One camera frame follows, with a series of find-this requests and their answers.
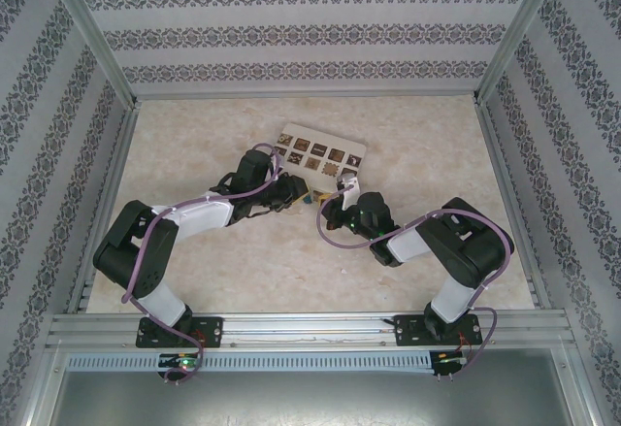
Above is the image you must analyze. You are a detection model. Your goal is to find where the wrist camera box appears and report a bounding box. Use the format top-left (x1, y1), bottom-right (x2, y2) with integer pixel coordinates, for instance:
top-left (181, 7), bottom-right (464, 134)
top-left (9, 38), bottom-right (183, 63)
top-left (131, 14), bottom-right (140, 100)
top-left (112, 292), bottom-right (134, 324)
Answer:
top-left (334, 171), bottom-right (363, 212)
top-left (270, 151), bottom-right (288, 182)

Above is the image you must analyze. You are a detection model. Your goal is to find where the aluminium mounting rail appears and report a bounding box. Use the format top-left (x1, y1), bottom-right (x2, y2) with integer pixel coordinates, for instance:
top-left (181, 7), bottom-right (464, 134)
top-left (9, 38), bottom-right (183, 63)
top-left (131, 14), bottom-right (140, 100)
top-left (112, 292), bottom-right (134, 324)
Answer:
top-left (46, 312), bottom-right (576, 349)

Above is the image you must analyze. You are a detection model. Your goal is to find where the aluminium frame post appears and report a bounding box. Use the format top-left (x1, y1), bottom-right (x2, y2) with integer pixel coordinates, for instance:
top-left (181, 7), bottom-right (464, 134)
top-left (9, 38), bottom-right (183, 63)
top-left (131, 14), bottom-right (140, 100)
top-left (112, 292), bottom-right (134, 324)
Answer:
top-left (474, 0), bottom-right (570, 105)
top-left (41, 0), bottom-right (142, 110)

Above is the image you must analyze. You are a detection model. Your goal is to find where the grey sheet metal tray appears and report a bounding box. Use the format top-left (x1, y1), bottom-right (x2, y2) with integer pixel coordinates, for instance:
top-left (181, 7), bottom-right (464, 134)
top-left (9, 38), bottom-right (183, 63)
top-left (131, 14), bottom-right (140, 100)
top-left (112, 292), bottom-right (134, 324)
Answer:
top-left (28, 347), bottom-right (603, 426)

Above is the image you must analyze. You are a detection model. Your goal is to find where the white box with brown pictures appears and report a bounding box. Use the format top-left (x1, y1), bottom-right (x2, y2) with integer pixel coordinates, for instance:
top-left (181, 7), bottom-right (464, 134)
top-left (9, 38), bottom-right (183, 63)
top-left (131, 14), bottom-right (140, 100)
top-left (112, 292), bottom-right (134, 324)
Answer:
top-left (272, 122), bottom-right (366, 204)

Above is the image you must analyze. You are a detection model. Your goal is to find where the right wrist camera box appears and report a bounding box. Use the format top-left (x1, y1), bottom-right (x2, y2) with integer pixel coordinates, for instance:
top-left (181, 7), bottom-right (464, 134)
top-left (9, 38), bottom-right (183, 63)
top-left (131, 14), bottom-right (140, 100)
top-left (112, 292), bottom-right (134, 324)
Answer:
top-left (334, 171), bottom-right (363, 212)

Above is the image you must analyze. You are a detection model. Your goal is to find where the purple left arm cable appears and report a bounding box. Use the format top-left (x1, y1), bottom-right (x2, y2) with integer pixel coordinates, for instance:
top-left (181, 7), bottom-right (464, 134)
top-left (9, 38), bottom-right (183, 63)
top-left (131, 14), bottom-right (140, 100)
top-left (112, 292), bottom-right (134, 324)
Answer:
top-left (120, 142), bottom-right (287, 383)

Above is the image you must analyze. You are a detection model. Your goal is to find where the circuit board with green light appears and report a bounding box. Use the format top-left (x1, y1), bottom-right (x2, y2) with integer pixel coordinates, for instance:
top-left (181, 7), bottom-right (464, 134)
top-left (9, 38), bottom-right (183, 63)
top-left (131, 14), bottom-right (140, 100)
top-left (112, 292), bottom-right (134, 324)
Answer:
top-left (157, 353), bottom-right (201, 370)

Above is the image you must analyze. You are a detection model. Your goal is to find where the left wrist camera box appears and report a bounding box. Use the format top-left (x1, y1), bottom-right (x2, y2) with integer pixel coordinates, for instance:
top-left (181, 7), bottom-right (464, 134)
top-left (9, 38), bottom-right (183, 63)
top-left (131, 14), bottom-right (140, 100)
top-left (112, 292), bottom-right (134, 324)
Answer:
top-left (270, 151), bottom-right (288, 182)

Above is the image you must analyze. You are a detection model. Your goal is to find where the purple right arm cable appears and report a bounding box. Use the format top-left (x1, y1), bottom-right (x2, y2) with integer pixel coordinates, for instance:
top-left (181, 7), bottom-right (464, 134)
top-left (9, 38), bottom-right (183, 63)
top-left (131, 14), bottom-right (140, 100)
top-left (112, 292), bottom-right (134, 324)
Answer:
top-left (316, 180), bottom-right (515, 378)

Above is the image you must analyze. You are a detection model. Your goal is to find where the grey slotted cable duct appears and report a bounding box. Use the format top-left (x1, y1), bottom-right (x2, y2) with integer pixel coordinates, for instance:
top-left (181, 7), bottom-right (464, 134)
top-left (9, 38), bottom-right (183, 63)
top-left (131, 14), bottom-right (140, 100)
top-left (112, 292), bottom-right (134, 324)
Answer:
top-left (65, 350), bottom-right (434, 375)

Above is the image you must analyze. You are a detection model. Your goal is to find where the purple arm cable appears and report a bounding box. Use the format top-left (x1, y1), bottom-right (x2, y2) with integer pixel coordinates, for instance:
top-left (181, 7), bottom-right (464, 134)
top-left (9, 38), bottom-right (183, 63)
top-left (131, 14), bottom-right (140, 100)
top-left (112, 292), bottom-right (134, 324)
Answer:
top-left (120, 142), bottom-right (287, 383)
top-left (316, 180), bottom-right (515, 378)

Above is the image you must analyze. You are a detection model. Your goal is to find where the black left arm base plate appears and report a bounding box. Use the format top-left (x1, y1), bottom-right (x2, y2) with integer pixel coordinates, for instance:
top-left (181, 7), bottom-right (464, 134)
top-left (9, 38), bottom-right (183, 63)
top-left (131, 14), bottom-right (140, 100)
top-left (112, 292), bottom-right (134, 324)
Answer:
top-left (135, 316), bottom-right (225, 349)

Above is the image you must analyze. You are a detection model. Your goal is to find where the aluminium table side rail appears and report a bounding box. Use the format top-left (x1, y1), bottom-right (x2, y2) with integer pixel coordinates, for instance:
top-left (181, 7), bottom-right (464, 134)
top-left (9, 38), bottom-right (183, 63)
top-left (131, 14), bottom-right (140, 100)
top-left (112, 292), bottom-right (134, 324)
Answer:
top-left (474, 98), bottom-right (554, 311)
top-left (65, 100), bottom-right (142, 315)

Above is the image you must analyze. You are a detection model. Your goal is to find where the aluminium frame cross beam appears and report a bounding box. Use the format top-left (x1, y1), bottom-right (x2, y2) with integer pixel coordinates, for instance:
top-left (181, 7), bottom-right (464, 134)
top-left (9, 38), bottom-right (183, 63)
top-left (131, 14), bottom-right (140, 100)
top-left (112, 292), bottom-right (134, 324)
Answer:
top-left (131, 88), bottom-right (481, 102)

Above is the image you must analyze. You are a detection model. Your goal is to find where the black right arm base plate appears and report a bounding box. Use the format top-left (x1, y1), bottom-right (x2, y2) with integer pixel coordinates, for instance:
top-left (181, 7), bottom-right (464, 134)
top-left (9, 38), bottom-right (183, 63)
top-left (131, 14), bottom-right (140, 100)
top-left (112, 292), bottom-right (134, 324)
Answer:
top-left (390, 313), bottom-right (484, 348)

